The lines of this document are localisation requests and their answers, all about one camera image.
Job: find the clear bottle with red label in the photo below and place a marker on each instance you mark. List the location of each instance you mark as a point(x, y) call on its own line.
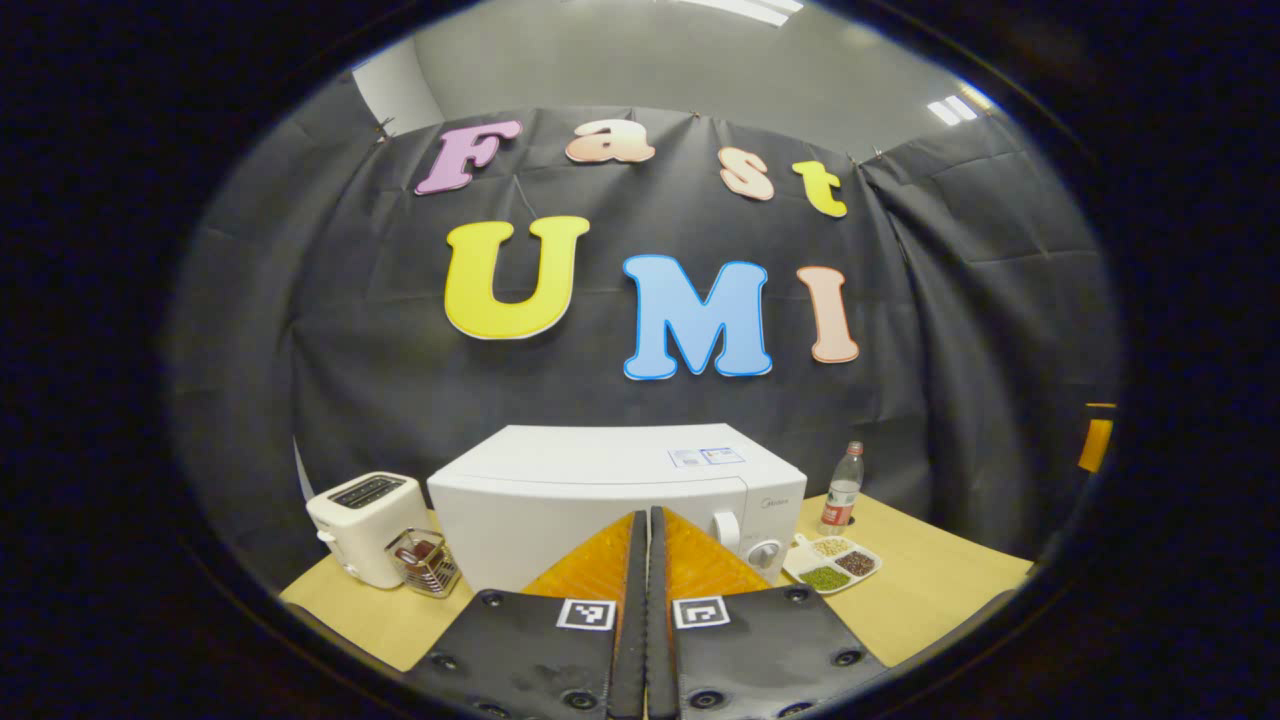
point(842, 495)

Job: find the white microwave oven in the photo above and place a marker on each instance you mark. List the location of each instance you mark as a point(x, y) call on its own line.
point(560, 500)

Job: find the white toaster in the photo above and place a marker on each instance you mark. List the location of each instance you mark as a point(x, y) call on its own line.
point(360, 525)

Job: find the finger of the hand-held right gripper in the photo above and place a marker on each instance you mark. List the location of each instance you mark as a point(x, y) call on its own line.
point(1096, 445)

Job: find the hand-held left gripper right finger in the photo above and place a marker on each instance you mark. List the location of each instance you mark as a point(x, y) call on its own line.
point(660, 640)

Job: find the small ceiling light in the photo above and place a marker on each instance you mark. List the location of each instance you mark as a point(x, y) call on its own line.
point(952, 110)

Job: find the white divided dish of beans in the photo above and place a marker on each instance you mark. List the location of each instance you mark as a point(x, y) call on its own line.
point(832, 565)

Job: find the black backdrop cloth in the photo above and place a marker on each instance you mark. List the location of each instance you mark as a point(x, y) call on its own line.
point(980, 330)

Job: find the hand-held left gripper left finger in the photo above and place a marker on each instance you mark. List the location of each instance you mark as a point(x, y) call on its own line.
point(630, 640)

